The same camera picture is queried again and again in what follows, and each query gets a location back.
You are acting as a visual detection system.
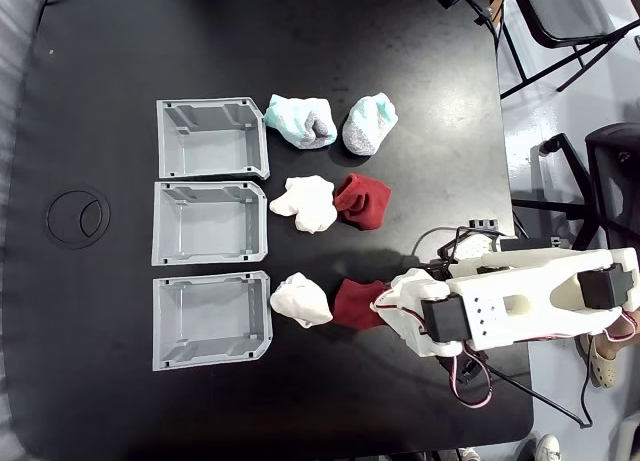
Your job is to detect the dark red sock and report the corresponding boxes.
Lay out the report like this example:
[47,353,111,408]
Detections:
[331,278,401,332]
[331,172,392,232]

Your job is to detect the white sock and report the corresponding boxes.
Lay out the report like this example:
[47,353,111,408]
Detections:
[268,174,339,235]
[269,272,334,330]

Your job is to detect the teal and grey sock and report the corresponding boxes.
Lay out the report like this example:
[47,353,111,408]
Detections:
[263,93,338,150]
[341,92,400,157]

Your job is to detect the grey plastic bin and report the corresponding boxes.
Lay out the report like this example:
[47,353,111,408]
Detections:
[151,270,274,373]
[156,96,271,181]
[151,180,269,268]

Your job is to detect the person's foot in beige clog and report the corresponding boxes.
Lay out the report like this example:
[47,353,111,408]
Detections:
[579,325,627,390]

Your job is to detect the black office chair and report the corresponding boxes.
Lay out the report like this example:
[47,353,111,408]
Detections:
[510,122,640,252]

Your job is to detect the black folding chair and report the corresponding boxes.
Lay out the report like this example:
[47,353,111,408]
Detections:
[497,0,640,101]

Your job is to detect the round black table grommet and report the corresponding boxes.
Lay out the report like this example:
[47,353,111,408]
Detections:
[47,189,112,251]

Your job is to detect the black cable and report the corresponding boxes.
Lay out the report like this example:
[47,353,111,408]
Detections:
[489,330,596,428]
[412,224,506,270]

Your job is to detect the red and white servo cables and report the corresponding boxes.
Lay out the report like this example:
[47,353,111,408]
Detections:
[448,345,497,410]

